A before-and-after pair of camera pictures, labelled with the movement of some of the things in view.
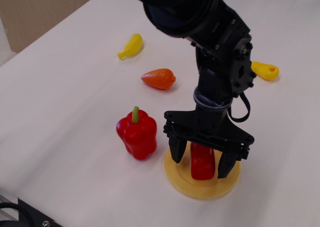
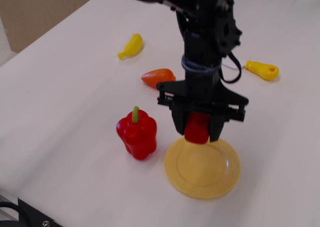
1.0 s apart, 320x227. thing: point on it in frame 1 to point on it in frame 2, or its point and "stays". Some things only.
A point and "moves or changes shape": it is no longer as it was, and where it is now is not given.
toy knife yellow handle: [267, 72] stays
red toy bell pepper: [138, 131] stays
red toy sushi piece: [202, 162] moves or changes shape
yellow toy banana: [133, 48] stays
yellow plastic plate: [179, 174] stays
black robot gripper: [208, 126] to [202, 91]
